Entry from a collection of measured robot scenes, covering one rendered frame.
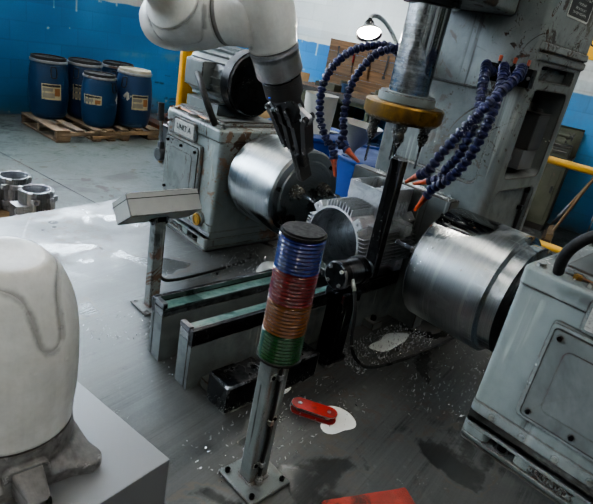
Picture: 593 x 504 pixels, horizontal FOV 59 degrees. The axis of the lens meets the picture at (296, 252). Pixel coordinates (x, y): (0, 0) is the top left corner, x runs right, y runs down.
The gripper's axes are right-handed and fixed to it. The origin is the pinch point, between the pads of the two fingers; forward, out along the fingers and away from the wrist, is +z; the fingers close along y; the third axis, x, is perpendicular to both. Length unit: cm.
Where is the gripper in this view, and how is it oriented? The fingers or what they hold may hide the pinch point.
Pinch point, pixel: (301, 164)
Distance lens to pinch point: 114.0
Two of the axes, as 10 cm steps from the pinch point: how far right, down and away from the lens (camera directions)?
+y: -6.7, -4.0, 6.3
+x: -7.1, 5.8, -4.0
